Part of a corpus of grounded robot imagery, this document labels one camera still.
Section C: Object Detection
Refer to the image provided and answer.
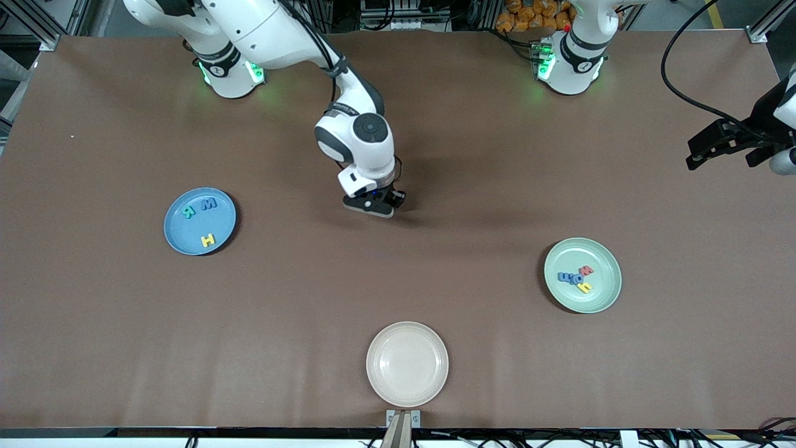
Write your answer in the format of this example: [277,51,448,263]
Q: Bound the green plate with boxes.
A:
[544,237,622,314]

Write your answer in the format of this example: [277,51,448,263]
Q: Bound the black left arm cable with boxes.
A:
[661,0,747,125]

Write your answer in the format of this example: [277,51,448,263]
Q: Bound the metal equipment rack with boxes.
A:
[359,0,453,32]

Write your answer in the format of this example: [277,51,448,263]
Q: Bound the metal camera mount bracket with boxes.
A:
[386,409,422,448]

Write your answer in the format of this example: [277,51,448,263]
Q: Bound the blue plate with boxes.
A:
[164,187,238,256]

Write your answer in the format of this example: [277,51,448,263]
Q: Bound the brown table mat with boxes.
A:
[0,30,796,430]

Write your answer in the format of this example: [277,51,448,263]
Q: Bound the aluminium frame post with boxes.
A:
[0,0,94,52]
[746,0,796,44]

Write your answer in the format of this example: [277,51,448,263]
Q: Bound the orange fruit pile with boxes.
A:
[496,0,576,33]

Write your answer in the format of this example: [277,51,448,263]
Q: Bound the cream plate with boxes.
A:
[366,321,450,409]

